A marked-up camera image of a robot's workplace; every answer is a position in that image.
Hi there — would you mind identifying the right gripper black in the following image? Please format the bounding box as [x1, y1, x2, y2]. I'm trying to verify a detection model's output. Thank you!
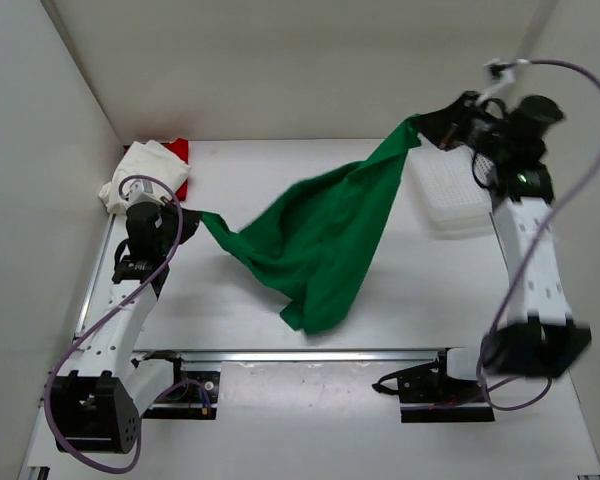
[409, 93, 511, 162]

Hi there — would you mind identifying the white t shirt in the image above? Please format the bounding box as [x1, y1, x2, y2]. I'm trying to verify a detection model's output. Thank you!
[99, 138, 191, 214]

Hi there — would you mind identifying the green t shirt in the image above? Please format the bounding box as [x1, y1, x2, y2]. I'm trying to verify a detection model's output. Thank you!
[201, 117, 421, 335]

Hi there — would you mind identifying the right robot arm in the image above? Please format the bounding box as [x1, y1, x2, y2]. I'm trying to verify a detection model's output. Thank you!
[372, 91, 592, 408]

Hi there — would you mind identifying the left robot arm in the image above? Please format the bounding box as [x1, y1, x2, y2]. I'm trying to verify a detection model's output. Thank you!
[44, 201, 201, 454]

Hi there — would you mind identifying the white plastic basket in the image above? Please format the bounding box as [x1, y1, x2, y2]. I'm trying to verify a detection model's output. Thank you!
[406, 144, 493, 239]

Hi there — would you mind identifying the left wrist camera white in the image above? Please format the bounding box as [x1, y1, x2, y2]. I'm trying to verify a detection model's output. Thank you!
[121, 179, 157, 207]

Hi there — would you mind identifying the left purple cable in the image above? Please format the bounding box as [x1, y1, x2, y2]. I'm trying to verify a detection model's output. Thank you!
[43, 174, 212, 474]

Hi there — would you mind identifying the purple cable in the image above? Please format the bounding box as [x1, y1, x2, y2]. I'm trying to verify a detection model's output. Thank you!
[43, 174, 212, 474]
[399, 58, 600, 414]

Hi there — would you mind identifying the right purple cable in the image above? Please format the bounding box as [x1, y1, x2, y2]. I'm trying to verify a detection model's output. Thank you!
[399, 58, 600, 414]

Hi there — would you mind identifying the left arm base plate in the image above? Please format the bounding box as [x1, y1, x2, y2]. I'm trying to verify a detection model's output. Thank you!
[140, 351, 221, 420]

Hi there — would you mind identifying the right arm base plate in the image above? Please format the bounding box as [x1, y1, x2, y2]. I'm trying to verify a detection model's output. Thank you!
[372, 354, 495, 424]

